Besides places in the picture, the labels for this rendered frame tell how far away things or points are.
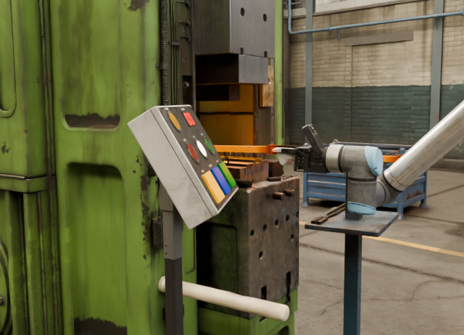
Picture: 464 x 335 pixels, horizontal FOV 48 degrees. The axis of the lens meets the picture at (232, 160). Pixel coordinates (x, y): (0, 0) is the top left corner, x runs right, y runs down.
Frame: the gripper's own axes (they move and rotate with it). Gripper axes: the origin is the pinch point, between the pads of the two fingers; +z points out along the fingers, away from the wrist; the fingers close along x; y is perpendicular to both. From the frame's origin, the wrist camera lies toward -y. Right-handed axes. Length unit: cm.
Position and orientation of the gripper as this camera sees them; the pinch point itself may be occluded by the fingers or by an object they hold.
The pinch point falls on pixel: (276, 148)
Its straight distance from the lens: 183.9
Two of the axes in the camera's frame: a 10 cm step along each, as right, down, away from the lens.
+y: -0.1, 9.9, 1.2
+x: 5.5, -0.9, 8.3
